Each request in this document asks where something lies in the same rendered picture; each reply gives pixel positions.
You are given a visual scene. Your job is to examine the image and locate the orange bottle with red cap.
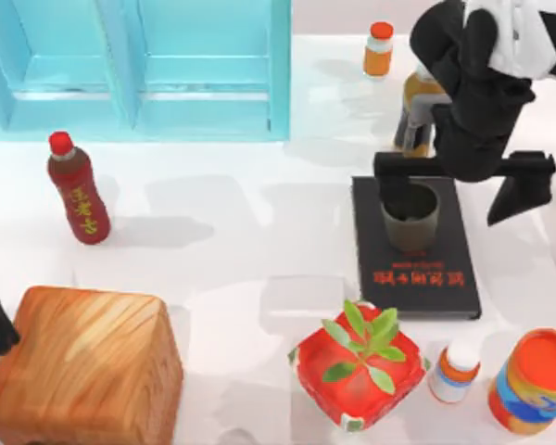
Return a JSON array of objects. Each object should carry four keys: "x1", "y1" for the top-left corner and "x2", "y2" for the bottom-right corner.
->
[{"x1": 362, "y1": 21, "x2": 396, "y2": 80}]

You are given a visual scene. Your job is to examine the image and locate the wooden block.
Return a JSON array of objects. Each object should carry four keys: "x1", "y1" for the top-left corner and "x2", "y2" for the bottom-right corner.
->
[{"x1": 0, "y1": 286, "x2": 186, "y2": 445}]

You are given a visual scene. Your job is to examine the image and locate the light blue rack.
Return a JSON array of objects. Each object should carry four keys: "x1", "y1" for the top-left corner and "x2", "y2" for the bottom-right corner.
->
[{"x1": 0, "y1": 0, "x2": 292, "y2": 143}]

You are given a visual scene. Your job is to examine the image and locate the tall amber bottle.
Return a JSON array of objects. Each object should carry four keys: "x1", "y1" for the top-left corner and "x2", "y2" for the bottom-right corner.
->
[{"x1": 393, "y1": 64, "x2": 451, "y2": 159}]

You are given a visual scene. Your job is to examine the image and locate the grey-green cup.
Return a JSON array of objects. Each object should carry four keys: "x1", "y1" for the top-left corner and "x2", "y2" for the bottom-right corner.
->
[{"x1": 380, "y1": 180, "x2": 442, "y2": 254}]

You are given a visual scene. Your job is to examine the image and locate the orange can blue yellow label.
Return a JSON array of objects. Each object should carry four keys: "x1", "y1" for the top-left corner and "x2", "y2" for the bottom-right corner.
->
[{"x1": 487, "y1": 327, "x2": 556, "y2": 438}]

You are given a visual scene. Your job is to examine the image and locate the black book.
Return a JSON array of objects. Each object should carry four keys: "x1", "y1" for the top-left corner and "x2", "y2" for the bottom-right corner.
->
[{"x1": 350, "y1": 174, "x2": 485, "y2": 322}]

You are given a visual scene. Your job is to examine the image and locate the red pot with green plant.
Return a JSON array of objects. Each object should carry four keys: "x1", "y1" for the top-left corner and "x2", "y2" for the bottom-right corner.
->
[{"x1": 286, "y1": 299, "x2": 433, "y2": 428}]

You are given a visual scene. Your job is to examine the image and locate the small white bottle orange label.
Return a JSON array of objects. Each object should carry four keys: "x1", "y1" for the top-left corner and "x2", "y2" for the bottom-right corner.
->
[{"x1": 427, "y1": 339, "x2": 482, "y2": 403}]

